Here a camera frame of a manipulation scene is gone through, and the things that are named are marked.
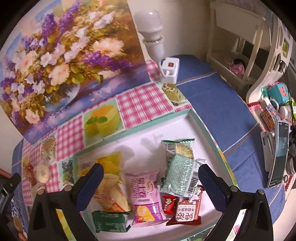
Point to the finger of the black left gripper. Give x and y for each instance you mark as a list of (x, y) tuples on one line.
[(7, 191)]

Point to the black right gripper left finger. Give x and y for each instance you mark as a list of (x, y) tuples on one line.
[(44, 222)]

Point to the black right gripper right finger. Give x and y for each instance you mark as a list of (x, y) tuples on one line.
[(229, 200)]

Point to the pale green barcode packet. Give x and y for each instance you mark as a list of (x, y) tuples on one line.
[(182, 176)]

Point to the gold swiss roll packet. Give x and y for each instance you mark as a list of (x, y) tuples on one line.
[(109, 195)]

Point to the brown milk biscuit packet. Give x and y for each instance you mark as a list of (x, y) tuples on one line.
[(187, 212)]

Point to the smartphone on stand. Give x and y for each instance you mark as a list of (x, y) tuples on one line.
[(277, 169)]

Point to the small red candy packet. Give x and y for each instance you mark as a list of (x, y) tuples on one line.
[(170, 204)]

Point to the dark green snack packet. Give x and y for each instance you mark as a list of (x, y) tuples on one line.
[(111, 221)]

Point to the green-edged cracker packet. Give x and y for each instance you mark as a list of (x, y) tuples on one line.
[(181, 147)]

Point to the white phone stand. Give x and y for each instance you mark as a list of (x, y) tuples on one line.
[(268, 143)]

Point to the white teal-rimmed tray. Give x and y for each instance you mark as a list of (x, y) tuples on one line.
[(142, 149)]

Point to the checkered food print tablecloth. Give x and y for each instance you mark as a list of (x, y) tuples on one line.
[(125, 123)]

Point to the pink swiss roll packet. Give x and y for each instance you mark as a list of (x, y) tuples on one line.
[(146, 198)]

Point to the yellow snack packet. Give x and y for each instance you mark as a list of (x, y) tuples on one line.
[(101, 164)]

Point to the colourful rubik cube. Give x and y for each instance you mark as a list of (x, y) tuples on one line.
[(270, 116)]

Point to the teal toy box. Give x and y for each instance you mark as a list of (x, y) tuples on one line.
[(279, 92)]

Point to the floral painting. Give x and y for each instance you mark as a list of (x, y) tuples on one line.
[(60, 57)]

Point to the white power socket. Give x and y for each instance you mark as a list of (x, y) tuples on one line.
[(169, 69)]

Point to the white shelf unit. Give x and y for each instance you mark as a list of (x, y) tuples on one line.
[(247, 44)]

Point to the white light bulb lamp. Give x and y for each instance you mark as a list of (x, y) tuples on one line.
[(150, 27)]

